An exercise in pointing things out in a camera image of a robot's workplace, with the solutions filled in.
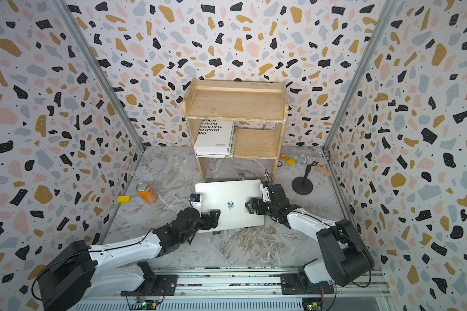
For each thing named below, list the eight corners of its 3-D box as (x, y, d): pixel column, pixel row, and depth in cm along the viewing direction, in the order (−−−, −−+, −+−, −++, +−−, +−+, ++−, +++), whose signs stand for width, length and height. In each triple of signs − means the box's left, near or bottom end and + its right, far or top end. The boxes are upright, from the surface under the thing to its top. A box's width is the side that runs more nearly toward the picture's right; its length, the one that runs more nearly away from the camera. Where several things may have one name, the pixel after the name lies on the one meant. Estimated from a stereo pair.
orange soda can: (144, 204, 98) (134, 191, 89) (147, 195, 102) (138, 182, 93) (155, 204, 98) (146, 191, 89) (158, 195, 102) (150, 182, 93)
